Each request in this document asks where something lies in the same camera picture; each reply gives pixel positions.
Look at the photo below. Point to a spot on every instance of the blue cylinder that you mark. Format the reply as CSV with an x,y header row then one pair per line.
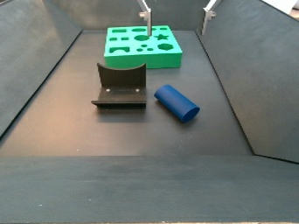
x,y
183,108

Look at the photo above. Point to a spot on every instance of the green foam shape board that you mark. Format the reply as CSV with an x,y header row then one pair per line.
x,y
131,48

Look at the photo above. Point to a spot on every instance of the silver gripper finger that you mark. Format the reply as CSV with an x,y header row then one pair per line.
x,y
210,14
145,15

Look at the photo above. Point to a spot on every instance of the black cradle fixture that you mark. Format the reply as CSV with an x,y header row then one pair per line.
x,y
121,87

